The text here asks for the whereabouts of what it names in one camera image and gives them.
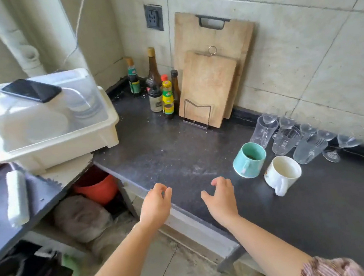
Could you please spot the person's left hand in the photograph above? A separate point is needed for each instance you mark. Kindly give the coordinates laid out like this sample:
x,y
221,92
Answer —
x,y
153,207

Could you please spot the person's right hand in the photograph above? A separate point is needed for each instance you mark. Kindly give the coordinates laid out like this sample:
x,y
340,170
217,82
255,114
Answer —
x,y
225,202

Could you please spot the person's left thumb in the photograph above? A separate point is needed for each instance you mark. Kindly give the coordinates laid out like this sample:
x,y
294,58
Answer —
x,y
168,194

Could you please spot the person's right thumb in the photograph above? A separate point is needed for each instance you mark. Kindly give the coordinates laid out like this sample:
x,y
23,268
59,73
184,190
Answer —
x,y
206,196

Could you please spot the person's right forearm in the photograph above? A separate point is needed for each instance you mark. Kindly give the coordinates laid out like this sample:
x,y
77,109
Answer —
x,y
265,252

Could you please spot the person's left forearm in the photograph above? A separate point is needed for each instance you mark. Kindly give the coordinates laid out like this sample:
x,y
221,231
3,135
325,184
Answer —
x,y
131,261

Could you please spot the teal ceramic mug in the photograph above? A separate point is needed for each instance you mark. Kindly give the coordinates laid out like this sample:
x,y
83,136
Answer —
x,y
246,164

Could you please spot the orange plastic bucket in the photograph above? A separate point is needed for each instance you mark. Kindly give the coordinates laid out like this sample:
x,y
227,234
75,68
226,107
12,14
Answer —
x,y
98,188

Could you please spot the white ceramic mug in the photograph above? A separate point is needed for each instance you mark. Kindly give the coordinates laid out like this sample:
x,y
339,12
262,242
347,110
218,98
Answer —
x,y
283,176

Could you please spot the clear glass tumbler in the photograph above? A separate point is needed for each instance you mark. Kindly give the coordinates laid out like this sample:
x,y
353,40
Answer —
x,y
262,131
308,151
285,141

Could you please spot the grey sack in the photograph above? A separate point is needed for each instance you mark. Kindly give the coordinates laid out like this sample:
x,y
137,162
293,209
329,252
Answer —
x,y
81,217

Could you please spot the yellow label sauce bottle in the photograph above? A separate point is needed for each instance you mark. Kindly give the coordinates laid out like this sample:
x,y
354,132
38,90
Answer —
x,y
167,99

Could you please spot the dark jar with black lid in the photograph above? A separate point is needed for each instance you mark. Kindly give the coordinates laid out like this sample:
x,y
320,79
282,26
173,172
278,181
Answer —
x,y
155,100

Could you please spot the dark bottle with black cap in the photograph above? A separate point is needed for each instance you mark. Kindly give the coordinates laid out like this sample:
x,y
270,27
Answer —
x,y
175,86

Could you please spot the clear wine glass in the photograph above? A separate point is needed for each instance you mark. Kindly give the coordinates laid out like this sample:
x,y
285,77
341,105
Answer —
x,y
286,122
330,145
349,140
308,128

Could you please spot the small wooden cutting board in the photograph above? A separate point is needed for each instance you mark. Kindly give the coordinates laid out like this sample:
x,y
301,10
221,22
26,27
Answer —
x,y
208,87

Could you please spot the white plastic dish rack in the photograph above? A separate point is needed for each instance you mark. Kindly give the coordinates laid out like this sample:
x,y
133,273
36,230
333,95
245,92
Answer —
x,y
68,143

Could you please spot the red cap bottle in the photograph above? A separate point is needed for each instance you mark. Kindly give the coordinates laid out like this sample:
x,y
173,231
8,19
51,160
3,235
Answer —
x,y
164,77

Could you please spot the green label sauce bottle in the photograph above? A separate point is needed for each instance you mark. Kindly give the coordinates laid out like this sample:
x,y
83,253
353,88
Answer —
x,y
133,79

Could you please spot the tall brown glass bottle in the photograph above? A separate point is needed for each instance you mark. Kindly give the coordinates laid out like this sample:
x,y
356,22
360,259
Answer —
x,y
152,69

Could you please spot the striped shirt sleeve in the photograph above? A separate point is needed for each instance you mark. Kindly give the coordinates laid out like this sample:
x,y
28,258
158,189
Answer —
x,y
329,271

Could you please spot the white cleaning sponge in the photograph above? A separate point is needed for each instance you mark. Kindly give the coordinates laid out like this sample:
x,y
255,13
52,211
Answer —
x,y
17,198

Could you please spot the clear dish rack lid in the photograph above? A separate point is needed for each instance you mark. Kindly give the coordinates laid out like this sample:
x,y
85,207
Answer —
x,y
31,120

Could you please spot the large wooden cutting board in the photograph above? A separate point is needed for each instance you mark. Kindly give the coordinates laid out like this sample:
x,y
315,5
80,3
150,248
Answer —
x,y
218,36

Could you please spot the black smartphone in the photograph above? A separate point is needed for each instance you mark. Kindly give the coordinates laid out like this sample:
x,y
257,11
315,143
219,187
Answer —
x,y
31,90

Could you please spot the white drain pipe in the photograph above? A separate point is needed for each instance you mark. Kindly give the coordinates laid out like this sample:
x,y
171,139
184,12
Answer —
x,y
16,38

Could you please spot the dark wall socket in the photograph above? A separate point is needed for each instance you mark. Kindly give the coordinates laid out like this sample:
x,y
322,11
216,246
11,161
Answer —
x,y
154,17

